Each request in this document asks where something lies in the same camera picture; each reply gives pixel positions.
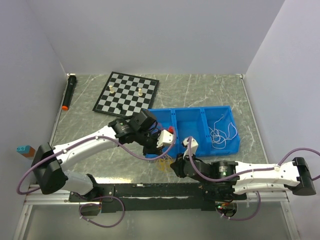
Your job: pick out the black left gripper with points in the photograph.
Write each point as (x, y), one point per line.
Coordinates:
(153, 150)

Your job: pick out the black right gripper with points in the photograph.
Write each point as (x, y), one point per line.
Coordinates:
(177, 165)

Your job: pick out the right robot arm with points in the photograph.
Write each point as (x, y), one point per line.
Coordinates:
(229, 179)

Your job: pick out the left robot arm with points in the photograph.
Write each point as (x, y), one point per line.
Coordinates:
(52, 164)

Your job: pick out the black chess piece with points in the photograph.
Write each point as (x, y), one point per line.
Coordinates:
(120, 107)

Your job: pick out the cream chess pawn right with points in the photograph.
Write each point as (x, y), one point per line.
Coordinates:
(140, 92)

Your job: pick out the cream chess pawn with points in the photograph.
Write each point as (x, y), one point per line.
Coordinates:
(111, 89)
(140, 92)

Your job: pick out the black white chessboard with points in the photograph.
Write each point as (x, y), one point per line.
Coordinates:
(126, 94)

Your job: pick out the cream chess pawn left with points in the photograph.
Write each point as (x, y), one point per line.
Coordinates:
(111, 89)

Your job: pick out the blue three-compartment bin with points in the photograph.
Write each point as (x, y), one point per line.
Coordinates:
(213, 127)

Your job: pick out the black marker orange cap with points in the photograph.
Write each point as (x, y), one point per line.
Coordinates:
(71, 85)

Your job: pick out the blue brown toy block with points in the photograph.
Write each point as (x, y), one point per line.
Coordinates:
(27, 151)

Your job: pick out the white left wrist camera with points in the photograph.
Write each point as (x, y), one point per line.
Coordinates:
(164, 139)

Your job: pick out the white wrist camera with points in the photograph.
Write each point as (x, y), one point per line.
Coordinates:
(164, 139)
(191, 146)

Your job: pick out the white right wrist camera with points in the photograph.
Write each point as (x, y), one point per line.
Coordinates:
(191, 146)

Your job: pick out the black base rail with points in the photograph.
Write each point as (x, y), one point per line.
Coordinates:
(158, 196)

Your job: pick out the aluminium frame rail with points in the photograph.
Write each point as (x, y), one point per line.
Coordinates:
(60, 197)

